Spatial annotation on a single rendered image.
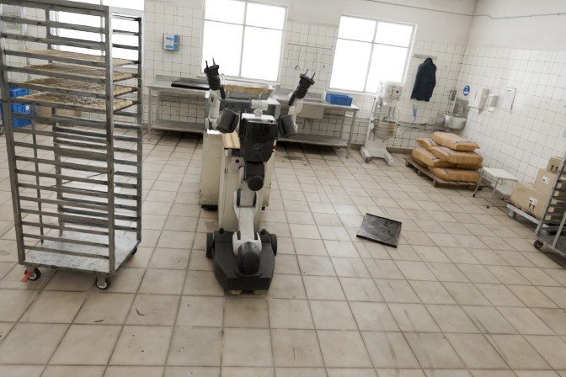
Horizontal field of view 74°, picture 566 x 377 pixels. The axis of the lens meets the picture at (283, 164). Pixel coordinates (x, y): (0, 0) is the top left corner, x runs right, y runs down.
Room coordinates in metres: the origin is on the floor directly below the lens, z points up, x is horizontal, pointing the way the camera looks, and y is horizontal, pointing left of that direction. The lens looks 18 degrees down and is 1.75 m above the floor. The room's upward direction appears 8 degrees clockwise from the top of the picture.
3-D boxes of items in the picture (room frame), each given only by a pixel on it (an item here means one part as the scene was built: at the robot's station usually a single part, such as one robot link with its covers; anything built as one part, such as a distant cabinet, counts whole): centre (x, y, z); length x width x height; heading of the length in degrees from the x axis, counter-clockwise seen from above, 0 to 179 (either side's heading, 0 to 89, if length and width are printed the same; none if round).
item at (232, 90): (3.73, 0.48, 1.25); 0.56 x 0.29 x 0.14; 103
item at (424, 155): (5.87, -2.37, 0.32); 0.72 x 0.42 x 0.17; 13
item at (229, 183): (3.24, 0.37, 0.45); 0.70 x 0.34 x 0.90; 13
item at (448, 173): (5.61, -2.65, 0.19); 0.72 x 0.42 x 0.15; 103
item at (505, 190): (4.94, -3.00, 0.23); 0.45 x 0.45 x 0.46; 0
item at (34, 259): (2.37, 1.35, 0.93); 0.64 x 0.51 x 1.78; 90
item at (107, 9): (2.15, 1.05, 0.97); 0.03 x 0.03 x 1.70; 0
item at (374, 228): (3.62, -1.11, 0.02); 0.60 x 0.40 x 0.03; 161
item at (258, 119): (2.58, 0.21, 1.10); 0.34 x 0.30 x 0.36; 104
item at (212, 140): (4.19, 0.59, 0.42); 1.28 x 0.72 x 0.84; 13
